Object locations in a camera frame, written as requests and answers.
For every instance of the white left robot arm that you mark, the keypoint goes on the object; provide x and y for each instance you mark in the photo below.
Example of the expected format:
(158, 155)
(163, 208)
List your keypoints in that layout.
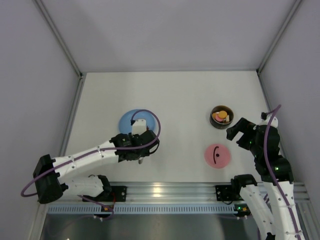
(73, 175)

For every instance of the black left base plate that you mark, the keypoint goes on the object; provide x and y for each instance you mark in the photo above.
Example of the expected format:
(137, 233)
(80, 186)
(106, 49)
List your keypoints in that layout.
(115, 194)

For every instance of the right aluminium frame post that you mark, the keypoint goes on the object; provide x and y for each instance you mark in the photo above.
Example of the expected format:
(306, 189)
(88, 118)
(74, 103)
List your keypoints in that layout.
(281, 31)

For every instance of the left aluminium frame post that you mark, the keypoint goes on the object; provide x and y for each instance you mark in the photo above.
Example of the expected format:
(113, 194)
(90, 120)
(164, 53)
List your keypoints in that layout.
(39, 4)

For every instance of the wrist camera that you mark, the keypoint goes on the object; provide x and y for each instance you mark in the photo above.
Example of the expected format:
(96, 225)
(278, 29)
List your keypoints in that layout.
(270, 120)
(138, 126)

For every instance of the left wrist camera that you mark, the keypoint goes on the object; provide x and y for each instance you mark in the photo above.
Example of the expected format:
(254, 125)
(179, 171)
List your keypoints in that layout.
(138, 126)

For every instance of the pink lid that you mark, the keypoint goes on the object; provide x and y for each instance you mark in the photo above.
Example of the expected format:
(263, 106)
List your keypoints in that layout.
(217, 156)

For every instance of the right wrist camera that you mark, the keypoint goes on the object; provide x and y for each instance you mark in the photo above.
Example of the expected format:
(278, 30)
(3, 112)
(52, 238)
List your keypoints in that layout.
(270, 120)

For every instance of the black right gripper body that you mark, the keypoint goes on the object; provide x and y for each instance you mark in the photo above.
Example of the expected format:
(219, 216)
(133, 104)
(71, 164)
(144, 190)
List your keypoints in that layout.
(245, 133)

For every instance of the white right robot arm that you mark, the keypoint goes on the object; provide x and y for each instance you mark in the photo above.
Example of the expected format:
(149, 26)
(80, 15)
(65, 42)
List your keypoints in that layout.
(276, 214)

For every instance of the grey cable duct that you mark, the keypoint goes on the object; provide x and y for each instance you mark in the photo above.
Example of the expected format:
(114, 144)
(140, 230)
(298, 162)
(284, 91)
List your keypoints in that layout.
(144, 209)

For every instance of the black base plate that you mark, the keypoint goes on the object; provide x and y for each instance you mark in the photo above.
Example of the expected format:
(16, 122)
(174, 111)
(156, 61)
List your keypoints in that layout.
(227, 193)
(115, 194)

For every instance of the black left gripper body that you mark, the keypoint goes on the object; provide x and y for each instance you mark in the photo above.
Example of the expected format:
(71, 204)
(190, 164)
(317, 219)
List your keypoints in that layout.
(146, 152)

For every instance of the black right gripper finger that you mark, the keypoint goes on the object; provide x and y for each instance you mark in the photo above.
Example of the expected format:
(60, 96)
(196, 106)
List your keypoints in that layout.
(242, 126)
(244, 143)

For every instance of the blue plate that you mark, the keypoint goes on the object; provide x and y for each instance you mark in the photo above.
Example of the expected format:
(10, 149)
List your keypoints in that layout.
(124, 124)

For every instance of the pink round food piece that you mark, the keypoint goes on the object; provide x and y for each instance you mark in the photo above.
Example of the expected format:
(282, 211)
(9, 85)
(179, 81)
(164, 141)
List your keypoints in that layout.
(218, 119)

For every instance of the orange sausage food piece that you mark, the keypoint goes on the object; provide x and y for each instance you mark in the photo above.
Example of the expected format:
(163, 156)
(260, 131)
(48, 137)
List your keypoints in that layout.
(222, 114)

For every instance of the steel lunch box bowl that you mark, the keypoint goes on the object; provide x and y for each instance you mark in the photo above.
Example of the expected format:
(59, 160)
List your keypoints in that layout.
(221, 125)

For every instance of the aluminium frame post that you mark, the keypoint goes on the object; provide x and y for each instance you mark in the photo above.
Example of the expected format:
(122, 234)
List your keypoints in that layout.
(281, 31)
(39, 4)

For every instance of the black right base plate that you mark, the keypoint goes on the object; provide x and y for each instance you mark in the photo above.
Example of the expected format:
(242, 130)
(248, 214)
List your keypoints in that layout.
(227, 193)

